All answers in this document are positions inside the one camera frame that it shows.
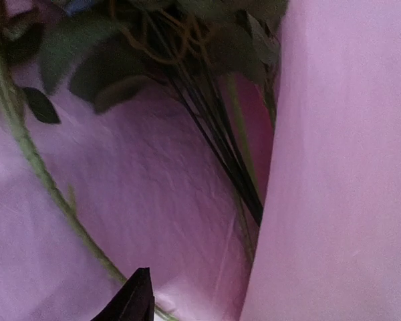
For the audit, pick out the pink fake rose bunch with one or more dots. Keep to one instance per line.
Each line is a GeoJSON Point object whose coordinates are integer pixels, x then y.
{"type": "Point", "coordinates": [11, 105]}

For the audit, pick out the purple wrapping paper sheet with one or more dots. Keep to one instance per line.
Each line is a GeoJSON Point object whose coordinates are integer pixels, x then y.
{"type": "Point", "coordinates": [152, 194]}

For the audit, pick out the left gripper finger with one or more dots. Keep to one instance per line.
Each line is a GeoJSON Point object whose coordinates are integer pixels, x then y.
{"type": "Point", "coordinates": [133, 302]}

